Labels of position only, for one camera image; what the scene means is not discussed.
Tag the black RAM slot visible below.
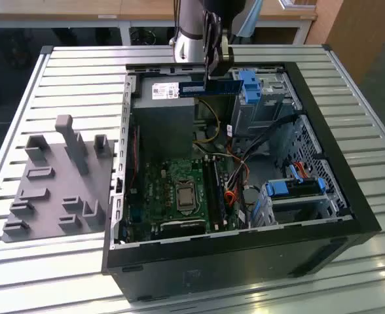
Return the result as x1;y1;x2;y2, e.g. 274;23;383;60
202;156;219;230

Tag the blue drive carrier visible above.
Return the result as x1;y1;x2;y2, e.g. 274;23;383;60
239;69;261;105

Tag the metal drive cage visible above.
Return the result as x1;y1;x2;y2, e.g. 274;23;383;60
230;69;304;142

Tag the grey power supply unit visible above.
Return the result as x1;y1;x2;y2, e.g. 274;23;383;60
132;80;197;158

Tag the wooden cabinet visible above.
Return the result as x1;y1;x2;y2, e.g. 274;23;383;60
305;0;385;85

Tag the green motherboard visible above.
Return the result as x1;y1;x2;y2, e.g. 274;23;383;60
123;156;246;243

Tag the silver CPU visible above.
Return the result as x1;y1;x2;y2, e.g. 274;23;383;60
178;188;194;210

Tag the hard disk in blue carrier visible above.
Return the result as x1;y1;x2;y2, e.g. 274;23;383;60
263;177;327;200

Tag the metal disk bay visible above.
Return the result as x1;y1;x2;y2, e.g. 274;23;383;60
249;181;354;228

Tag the black graphics card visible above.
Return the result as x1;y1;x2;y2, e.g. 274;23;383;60
159;218;207;238

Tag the black PC case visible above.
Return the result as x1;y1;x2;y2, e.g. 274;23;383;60
100;61;383;304

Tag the grey parts rack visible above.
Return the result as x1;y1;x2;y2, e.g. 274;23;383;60
1;114;120;243

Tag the yellow wire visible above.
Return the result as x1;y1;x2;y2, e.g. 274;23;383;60
194;99;221;145

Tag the black cable bundle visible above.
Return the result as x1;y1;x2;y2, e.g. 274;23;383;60
230;113;300;167

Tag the red wire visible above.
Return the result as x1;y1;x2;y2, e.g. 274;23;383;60
128;129;140;192

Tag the blue disk wire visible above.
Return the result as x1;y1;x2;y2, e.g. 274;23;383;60
289;164;304;183

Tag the orange disk wire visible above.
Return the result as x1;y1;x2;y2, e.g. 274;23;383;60
293;161;315;180

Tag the CPU socket metal frame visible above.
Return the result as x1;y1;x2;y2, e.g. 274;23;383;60
174;181;199;215

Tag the wooden desk white frame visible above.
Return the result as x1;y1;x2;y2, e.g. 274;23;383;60
0;0;318;45

